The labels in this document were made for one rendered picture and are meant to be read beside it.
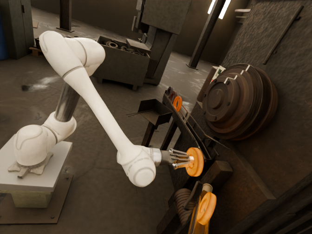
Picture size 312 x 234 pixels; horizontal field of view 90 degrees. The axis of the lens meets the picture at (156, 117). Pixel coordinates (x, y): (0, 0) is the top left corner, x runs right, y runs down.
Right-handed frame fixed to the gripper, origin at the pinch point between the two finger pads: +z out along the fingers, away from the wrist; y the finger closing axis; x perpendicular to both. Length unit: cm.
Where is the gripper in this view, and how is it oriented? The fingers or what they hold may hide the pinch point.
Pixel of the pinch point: (194, 159)
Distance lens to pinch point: 91.0
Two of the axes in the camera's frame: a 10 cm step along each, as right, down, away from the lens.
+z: 9.6, 1.3, 2.5
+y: 1.4, 5.7, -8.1
